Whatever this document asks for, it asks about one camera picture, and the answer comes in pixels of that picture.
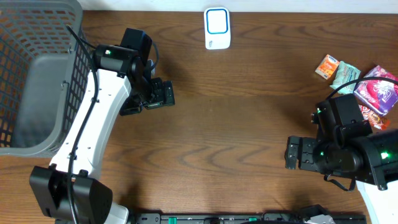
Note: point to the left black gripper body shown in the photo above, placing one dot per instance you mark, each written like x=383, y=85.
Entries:
x=159, y=94

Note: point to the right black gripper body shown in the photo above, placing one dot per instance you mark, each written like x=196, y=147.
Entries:
x=310, y=155

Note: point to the mint green snack packet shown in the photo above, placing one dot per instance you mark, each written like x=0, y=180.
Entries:
x=345, y=74

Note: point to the purple tissue pack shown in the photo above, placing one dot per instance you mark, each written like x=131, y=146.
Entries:
x=378, y=95

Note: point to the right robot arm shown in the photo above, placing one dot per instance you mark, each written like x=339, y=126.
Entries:
x=350, y=155

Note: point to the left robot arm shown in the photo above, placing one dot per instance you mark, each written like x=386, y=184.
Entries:
x=121, y=82

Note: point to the white barcode scanner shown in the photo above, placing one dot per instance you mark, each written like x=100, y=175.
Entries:
x=217, y=28

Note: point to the dark grey plastic basket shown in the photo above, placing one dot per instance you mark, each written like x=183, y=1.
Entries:
x=43, y=75

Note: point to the black mounting rail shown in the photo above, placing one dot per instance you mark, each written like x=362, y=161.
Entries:
x=311, y=214

